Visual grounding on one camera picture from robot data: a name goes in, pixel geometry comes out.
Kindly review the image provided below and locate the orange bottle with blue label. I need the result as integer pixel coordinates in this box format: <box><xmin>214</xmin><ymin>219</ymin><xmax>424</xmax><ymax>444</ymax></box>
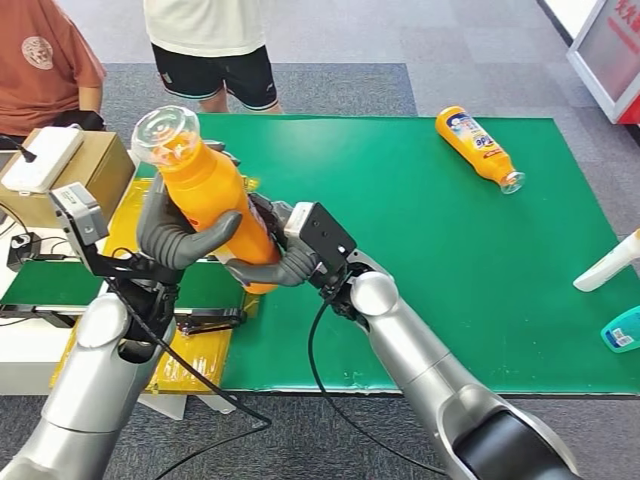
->
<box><xmin>433</xmin><ymin>105</ymin><xmax>527</xmax><ymax>196</ymax></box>

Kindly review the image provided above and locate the standing person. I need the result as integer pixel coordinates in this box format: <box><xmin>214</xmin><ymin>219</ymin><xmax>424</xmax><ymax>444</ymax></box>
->
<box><xmin>143</xmin><ymin>0</ymin><xmax>284</xmax><ymax>115</ymax></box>

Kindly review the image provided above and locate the yellow film wrapped platform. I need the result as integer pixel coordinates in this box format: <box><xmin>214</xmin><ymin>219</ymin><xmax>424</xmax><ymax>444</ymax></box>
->
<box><xmin>50</xmin><ymin>174</ymin><xmax>262</xmax><ymax>395</ymax></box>

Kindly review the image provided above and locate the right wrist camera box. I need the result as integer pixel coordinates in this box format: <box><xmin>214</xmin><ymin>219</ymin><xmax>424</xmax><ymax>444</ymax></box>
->
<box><xmin>284</xmin><ymin>201</ymin><xmax>358</xmax><ymax>291</ymax></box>

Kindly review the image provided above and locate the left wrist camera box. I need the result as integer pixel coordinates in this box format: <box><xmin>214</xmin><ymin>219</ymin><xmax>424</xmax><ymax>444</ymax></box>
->
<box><xmin>48</xmin><ymin>182</ymin><xmax>110</xmax><ymax>248</ymax></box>

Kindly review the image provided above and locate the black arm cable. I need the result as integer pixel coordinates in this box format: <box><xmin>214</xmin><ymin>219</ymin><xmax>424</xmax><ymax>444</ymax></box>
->
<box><xmin>307</xmin><ymin>298</ymin><xmax>446</xmax><ymax>477</ymax></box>
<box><xmin>102</xmin><ymin>278</ymin><xmax>273</xmax><ymax>480</ymax></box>

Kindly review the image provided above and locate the white plastic bottle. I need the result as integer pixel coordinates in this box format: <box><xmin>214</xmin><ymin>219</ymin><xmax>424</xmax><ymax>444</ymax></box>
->
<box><xmin>571</xmin><ymin>228</ymin><xmax>640</xmax><ymax>293</ymax></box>

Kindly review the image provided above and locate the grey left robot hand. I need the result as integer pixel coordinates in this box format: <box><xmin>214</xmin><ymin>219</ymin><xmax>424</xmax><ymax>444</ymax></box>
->
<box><xmin>136</xmin><ymin>173</ymin><xmax>244</xmax><ymax>272</ymax></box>

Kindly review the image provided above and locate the white framed red sign stand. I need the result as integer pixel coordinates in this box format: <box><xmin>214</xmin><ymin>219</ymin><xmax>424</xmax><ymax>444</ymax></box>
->
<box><xmin>565</xmin><ymin>0</ymin><xmax>640</xmax><ymax>127</ymax></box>

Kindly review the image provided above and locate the brown cardboard box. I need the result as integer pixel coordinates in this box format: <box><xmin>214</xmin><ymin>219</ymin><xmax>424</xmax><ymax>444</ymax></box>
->
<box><xmin>0</xmin><ymin>129</ymin><xmax>137</xmax><ymax>231</ymax></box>

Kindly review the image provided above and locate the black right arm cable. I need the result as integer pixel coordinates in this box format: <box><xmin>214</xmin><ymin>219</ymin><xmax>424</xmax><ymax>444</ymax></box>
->
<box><xmin>307</xmin><ymin>298</ymin><xmax>446</xmax><ymax>477</ymax></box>

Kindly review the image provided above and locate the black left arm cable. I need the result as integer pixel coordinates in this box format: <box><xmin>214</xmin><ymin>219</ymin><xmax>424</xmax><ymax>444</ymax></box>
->
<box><xmin>102</xmin><ymin>278</ymin><xmax>273</xmax><ymax>480</ymax></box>

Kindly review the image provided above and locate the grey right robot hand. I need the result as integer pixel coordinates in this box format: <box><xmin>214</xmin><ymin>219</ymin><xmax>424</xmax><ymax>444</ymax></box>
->
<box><xmin>223</xmin><ymin>192</ymin><xmax>321</xmax><ymax>289</ymax></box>

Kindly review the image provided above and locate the orange bottle with clear cap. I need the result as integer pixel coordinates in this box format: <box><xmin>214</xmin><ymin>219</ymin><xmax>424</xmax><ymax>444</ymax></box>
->
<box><xmin>131</xmin><ymin>105</ymin><xmax>282</xmax><ymax>296</ymax></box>

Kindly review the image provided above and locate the seated person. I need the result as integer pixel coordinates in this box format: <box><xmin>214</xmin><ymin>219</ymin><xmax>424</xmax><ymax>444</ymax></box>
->
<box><xmin>0</xmin><ymin>0</ymin><xmax>107</xmax><ymax>138</ymax></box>

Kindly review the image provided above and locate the small black adapter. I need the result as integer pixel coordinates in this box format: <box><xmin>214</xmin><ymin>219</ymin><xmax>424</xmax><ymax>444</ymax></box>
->
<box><xmin>7</xmin><ymin>232</ymin><xmax>44</xmax><ymax>274</ymax></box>

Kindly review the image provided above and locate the white flat device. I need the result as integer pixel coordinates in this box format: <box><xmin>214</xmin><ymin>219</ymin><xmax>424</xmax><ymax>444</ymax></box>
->
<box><xmin>1</xmin><ymin>125</ymin><xmax>86</xmax><ymax>195</ymax></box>

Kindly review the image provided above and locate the black plug with cable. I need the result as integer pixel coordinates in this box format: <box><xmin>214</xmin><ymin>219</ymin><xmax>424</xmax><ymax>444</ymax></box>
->
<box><xmin>0</xmin><ymin>135</ymin><xmax>38</xmax><ymax>165</ymax></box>

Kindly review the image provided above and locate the white table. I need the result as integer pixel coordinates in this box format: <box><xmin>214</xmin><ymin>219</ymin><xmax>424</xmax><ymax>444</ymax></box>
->
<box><xmin>0</xmin><ymin>150</ymin><xmax>238</xmax><ymax>423</ymax></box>

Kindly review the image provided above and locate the teal plastic bottle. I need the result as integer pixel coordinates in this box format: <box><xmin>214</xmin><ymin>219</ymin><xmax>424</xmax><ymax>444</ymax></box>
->
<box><xmin>599</xmin><ymin>304</ymin><xmax>640</xmax><ymax>354</ymax></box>

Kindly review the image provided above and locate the green table mat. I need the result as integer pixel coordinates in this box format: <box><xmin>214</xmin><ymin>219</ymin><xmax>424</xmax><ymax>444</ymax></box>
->
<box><xmin>136</xmin><ymin>114</ymin><xmax>640</xmax><ymax>397</ymax></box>

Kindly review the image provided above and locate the green belt conveyor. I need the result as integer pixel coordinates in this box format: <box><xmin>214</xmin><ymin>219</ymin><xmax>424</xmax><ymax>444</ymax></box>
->
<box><xmin>0</xmin><ymin>253</ymin><xmax>251</xmax><ymax>336</ymax></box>

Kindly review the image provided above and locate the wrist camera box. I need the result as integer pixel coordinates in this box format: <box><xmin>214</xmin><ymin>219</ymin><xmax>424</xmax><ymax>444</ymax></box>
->
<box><xmin>48</xmin><ymin>182</ymin><xmax>110</xmax><ymax>248</ymax></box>
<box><xmin>284</xmin><ymin>201</ymin><xmax>358</xmax><ymax>291</ymax></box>

